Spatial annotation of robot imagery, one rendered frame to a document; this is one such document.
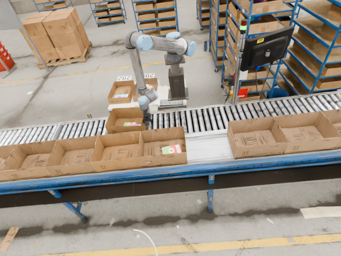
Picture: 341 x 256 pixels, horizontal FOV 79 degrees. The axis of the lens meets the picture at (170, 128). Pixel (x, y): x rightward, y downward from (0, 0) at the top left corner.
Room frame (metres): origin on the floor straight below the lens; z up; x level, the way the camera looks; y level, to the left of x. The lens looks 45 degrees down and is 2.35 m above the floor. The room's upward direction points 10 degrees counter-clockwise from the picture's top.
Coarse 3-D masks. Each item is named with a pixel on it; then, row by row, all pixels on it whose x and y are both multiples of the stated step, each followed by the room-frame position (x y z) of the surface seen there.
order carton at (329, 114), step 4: (324, 112) 1.17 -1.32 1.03; (328, 112) 1.17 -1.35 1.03; (332, 112) 1.17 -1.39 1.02; (336, 112) 1.16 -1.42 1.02; (340, 112) 1.16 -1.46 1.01; (328, 116) 1.17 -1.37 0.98; (332, 116) 1.16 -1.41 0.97; (336, 116) 1.16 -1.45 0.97; (340, 116) 1.16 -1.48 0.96; (332, 120) 1.16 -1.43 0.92; (336, 120) 1.16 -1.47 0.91; (340, 120) 1.16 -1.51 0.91; (336, 124) 1.14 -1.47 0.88; (340, 124) 1.13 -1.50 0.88; (336, 128) 1.10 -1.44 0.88; (340, 128) 1.09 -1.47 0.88; (340, 132) 1.05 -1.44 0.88; (340, 140) 0.89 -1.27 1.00; (336, 144) 0.89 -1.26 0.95; (340, 144) 0.89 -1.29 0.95; (336, 148) 0.89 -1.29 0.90; (340, 148) 0.88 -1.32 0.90
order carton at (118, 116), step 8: (112, 112) 1.83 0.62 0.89; (120, 112) 1.86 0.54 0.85; (128, 112) 1.84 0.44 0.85; (136, 112) 1.82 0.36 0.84; (112, 120) 1.77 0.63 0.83; (120, 120) 1.83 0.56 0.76; (128, 120) 1.81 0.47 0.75; (136, 120) 1.78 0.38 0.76; (112, 128) 1.58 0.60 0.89; (120, 128) 1.56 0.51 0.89; (128, 128) 1.54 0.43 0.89; (136, 128) 1.53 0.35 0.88; (144, 128) 1.57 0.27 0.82
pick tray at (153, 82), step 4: (148, 80) 2.50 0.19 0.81; (152, 80) 2.48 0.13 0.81; (156, 80) 2.40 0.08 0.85; (136, 84) 2.42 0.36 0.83; (148, 84) 2.48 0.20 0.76; (152, 84) 2.46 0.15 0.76; (156, 84) 2.35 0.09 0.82; (136, 88) 2.38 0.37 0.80; (156, 88) 2.31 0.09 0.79; (132, 92) 2.22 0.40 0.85; (136, 92) 2.33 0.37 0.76; (132, 96) 2.15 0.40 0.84; (136, 96) 2.14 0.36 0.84; (140, 96) 2.13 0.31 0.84; (136, 100) 2.15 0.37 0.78
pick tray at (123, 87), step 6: (114, 84) 2.53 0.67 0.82; (120, 84) 2.55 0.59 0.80; (126, 84) 2.53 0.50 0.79; (132, 84) 2.42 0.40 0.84; (114, 90) 2.46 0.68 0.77; (120, 90) 2.45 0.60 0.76; (126, 90) 2.42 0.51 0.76; (132, 90) 2.35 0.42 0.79; (108, 96) 2.23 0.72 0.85; (114, 96) 2.34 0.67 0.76; (114, 102) 2.17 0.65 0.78; (120, 102) 2.16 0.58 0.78; (126, 102) 2.15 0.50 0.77
